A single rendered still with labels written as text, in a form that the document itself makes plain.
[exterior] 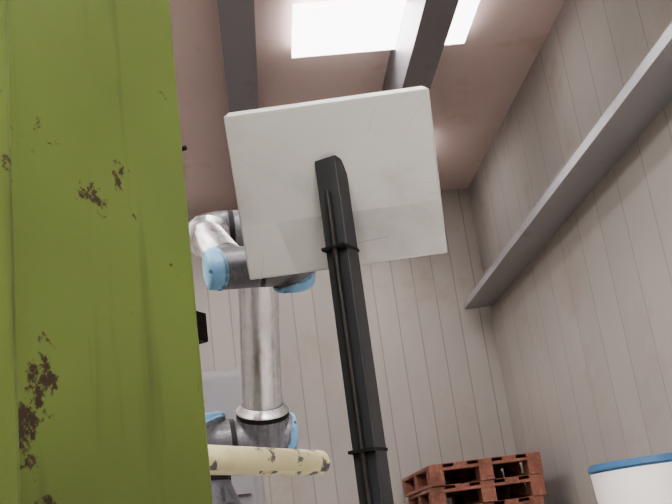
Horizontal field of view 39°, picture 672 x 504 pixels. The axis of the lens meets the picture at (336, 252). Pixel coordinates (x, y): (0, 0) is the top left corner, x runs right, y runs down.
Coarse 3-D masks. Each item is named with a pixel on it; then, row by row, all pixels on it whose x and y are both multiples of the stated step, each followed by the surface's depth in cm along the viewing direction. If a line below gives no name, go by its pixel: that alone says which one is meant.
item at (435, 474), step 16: (448, 464) 731; (464, 464) 720; (480, 464) 722; (496, 464) 731; (512, 464) 783; (528, 464) 725; (416, 480) 772; (432, 480) 715; (448, 480) 830; (464, 480) 774; (480, 480) 720; (496, 480) 740; (512, 480) 721; (528, 480) 721; (416, 496) 788; (432, 496) 713; (448, 496) 830; (464, 496) 782; (480, 496) 722; (496, 496) 716; (512, 496) 779; (528, 496) 730
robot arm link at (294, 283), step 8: (312, 272) 200; (272, 280) 198; (280, 280) 198; (288, 280) 198; (296, 280) 198; (304, 280) 199; (312, 280) 201; (280, 288) 199; (288, 288) 199; (296, 288) 199; (304, 288) 199
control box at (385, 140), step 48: (384, 96) 154; (240, 144) 155; (288, 144) 155; (336, 144) 156; (384, 144) 156; (432, 144) 156; (240, 192) 157; (288, 192) 157; (384, 192) 158; (432, 192) 158; (288, 240) 159; (384, 240) 159; (432, 240) 160
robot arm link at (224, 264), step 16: (192, 224) 245; (208, 224) 238; (224, 224) 246; (192, 240) 244; (208, 240) 217; (224, 240) 210; (208, 256) 195; (224, 256) 195; (240, 256) 196; (208, 272) 195; (224, 272) 194; (240, 272) 195; (208, 288) 198; (224, 288) 197; (240, 288) 199
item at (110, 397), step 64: (64, 0) 126; (128, 0) 140; (64, 64) 122; (128, 64) 135; (64, 128) 119; (128, 128) 132; (64, 192) 116; (128, 192) 128; (64, 256) 113; (128, 256) 124; (64, 320) 110; (128, 320) 121; (192, 320) 134; (64, 384) 108; (128, 384) 118; (192, 384) 130; (64, 448) 105; (128, 448) 115; (192, 448) 126
